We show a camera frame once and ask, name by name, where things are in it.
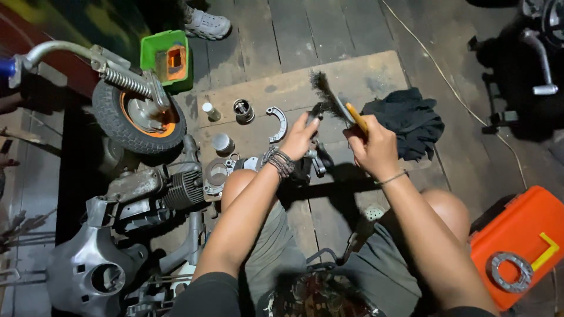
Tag person's left hand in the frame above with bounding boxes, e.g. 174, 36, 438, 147
278, 111, 321, 161

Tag person's right hand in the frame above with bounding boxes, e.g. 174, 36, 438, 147
343, 114, 400, 182

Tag small dark metal part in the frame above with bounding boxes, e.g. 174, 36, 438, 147
307, 102, 325, 125

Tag yellow handled wire brush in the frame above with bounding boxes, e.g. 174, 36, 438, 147
309, 70, 369, 134

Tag curved metal brake shoe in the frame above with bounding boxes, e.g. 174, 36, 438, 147
266, 106, 288, 144

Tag dark metal engine part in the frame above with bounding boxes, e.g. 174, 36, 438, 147
234, 139, 335, 185

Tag black cloth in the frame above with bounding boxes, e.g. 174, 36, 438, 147
361, 87, 446, 162

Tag wooden board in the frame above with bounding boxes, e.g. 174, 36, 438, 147
189, 50, 441, 208

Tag metal piston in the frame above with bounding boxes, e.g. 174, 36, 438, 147
233, 99, 256, 125

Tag person's white sandal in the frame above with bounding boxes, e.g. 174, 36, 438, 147
364, 205, 386, 222

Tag round metal cup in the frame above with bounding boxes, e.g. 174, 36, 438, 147
212, 133, 235, 155

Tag person's grey shorts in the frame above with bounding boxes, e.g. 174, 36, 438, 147
240, 200, 424, 317

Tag finned scooter engine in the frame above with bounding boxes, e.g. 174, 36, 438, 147
86, 134, 212, 234

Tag orange plastic box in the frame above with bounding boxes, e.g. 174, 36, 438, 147
166, 45, 188, 82

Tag dark motorcycle engine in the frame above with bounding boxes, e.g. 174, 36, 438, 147
466, 0, 564, 142

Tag scooter wheel with orange rim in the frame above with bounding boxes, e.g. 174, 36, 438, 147
92, 79, 187, 155

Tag orange toolbox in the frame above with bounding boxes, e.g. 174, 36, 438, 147
470, 185, 564, 312

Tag green plastic tray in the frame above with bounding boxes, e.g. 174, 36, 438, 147
140, 29, 194, 94

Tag silver kick lever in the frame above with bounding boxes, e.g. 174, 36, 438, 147
520, 28, 559, 96

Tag grey scooter fork with spring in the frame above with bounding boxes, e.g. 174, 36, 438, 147
9, 41, 172, 112

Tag grey scooter headset cover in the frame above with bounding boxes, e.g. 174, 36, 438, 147
46, 225, 149, 317

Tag dark braided wrist bracelets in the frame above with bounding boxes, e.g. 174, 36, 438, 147
263, 146, 295, 180

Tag thin wrist bracelet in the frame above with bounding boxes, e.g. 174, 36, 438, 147
374, 169, 409, 186

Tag thin pale rope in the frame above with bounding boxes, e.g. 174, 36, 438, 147
380, 0, 528, 191

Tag grey metal ring plate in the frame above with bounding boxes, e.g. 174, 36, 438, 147
486, 251, 534, 294

